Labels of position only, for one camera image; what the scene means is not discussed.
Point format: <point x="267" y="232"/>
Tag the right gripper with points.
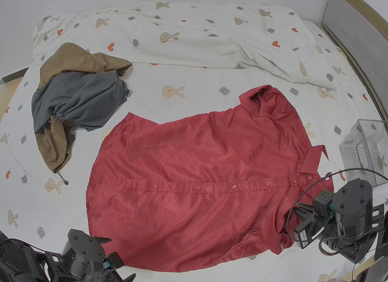
<point x="309" y="230"/>

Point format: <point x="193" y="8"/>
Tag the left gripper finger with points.
<point x="102" y="240"/>
<point x="128" y="278"/>

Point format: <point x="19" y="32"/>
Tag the red shirt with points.
<point x="197" y="198"/>

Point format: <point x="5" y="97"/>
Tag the clear plastic box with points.
<point x="363" y="147"/>

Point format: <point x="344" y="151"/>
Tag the grey garment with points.
<point x="81" y="98"/>

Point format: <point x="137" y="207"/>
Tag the bed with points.
<point x="194" y="98"/>

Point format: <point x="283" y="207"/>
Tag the brown garment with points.
<point x="78" y="57"/>

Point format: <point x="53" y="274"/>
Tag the white printed quilt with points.
<point x="194" y="41"/>

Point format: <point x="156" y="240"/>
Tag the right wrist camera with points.
<point x="322" y="202"/>

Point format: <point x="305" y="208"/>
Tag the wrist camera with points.
<point x="322" y="202"/>
<point x="115" y="261"/>

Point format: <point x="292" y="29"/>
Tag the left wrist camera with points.
<point x="115" y="261"/>

